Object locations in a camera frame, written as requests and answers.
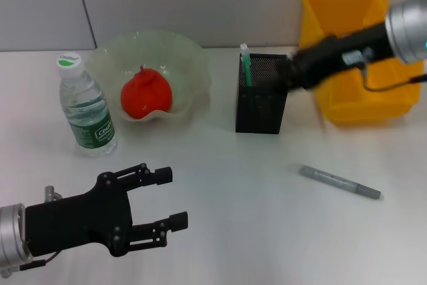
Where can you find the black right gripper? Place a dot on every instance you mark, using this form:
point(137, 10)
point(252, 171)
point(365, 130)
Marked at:
point(343, 54)

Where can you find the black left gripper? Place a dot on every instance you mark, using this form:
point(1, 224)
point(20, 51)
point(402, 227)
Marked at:
point(76, 221)

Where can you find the green pen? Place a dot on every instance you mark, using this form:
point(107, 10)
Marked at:
point(247, 68)

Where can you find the red pumpkin toy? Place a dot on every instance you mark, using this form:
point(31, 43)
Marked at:
point(146, 94)

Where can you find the grey pen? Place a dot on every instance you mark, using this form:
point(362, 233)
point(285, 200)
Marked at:
point(337, 181)

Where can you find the clear green-label water bottle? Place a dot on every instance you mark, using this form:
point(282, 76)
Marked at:
point(86, 108)

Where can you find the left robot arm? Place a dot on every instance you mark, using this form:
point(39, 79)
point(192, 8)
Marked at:
point(11, 235)

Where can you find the black mesh pen holder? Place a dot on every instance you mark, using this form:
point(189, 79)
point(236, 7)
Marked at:
point(260, 111)

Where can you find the pale green glass fruit bowl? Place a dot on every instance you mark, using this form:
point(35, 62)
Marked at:
point(180, 61)

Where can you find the yellow plastic bin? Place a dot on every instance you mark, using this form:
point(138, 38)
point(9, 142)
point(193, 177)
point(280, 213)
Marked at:
point(367, 104)

